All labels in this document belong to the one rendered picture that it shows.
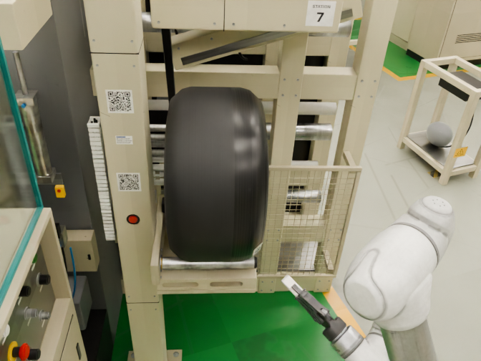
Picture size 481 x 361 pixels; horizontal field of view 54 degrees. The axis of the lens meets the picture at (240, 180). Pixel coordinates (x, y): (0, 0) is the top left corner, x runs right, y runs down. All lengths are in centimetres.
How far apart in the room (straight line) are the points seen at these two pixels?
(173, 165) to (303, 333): 156
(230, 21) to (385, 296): 101
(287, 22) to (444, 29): 451
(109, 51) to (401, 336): 101
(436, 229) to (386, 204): 258
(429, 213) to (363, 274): 22
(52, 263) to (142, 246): 35
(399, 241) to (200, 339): 177
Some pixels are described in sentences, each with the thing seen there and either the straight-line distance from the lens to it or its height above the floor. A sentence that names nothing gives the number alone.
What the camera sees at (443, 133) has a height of 30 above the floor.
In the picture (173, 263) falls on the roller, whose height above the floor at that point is 91.
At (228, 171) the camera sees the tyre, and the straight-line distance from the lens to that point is 136.
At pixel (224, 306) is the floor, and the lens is 278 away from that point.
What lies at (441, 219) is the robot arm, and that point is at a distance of 109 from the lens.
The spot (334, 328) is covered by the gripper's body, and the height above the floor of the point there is 96.
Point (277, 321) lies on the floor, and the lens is 273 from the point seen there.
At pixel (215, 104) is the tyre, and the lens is 146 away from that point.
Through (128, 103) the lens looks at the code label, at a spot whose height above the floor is 150.
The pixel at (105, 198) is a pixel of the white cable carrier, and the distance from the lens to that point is 166.
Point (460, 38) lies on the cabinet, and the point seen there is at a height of 37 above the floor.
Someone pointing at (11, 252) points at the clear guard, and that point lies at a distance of 128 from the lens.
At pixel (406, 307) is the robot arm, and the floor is 142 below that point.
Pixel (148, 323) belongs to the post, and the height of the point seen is 49.
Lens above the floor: 215
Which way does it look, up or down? 36 degrees down
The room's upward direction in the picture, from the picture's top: 3 degrees clockwise
